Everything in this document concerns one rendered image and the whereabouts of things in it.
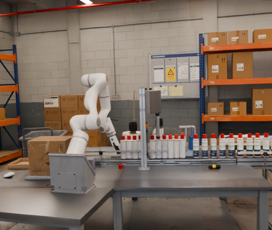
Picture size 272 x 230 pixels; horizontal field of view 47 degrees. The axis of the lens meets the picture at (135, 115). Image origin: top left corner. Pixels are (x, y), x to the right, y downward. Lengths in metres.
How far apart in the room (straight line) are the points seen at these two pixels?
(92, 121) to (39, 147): 0.49
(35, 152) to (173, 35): 5.28
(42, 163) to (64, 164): 0.45
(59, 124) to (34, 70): 2.44
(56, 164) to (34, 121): 6.44
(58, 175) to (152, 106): 0.94
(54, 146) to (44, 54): 6.01
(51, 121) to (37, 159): 3.96
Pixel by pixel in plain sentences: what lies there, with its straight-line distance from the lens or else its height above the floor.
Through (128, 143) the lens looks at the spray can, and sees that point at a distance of 2.75.
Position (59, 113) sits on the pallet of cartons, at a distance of 6.39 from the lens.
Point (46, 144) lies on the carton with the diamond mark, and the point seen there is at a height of 1.09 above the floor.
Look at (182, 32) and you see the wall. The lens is 7.23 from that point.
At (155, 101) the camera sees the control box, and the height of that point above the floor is 1.38.
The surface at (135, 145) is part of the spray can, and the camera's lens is 2.73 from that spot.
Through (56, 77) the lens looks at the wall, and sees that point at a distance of 8.14.
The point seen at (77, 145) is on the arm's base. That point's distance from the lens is 2.19.
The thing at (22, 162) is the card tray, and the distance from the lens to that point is 3.17.
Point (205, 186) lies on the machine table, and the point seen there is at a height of 0.83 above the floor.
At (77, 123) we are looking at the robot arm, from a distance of 2.34.
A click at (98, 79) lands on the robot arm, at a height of 1.58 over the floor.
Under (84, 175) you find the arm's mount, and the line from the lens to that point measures 2.07.
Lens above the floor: 1.50
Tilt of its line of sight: 5 degrees down
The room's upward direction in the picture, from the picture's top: 2 degrees counter-clockwise
